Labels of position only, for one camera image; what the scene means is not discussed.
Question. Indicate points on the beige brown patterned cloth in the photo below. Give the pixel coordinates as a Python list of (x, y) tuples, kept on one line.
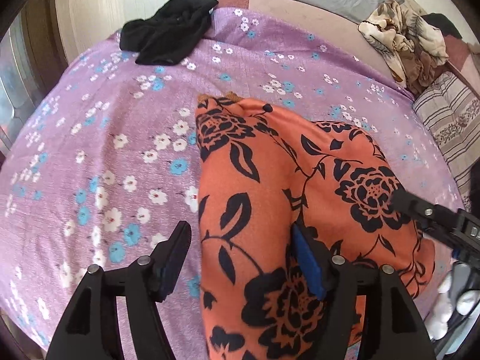
[(414, 51)]

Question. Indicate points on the striped floral cushion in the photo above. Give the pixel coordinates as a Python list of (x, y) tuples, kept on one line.
[(449, 110)]

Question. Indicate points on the orange black floral garment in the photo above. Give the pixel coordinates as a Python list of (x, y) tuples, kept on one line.
[(265, 169)]

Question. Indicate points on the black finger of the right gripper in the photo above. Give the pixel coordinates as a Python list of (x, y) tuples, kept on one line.
[(458, 230)]

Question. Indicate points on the purple floral bedsheet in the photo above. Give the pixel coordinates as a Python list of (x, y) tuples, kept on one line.
[(109, 163)]

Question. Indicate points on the white gloved hand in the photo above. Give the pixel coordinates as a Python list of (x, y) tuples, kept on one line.
[(456, 308)]

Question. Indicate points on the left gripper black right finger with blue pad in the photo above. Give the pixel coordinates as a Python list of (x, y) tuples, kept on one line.
[(374, 300)]

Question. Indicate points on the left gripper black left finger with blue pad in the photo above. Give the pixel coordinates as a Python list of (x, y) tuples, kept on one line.
[(89, 327)]

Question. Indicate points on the dark cloth behind pile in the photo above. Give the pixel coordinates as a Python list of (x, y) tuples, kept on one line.
[(443, 23)]

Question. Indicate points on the pink mattress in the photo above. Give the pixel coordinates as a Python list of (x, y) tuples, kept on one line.
[(338, 31)]

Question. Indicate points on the black clothing pile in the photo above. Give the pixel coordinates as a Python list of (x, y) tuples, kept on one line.
[(170, 35)]

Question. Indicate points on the wooden window frame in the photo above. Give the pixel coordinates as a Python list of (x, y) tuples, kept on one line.
[(32, 61)]

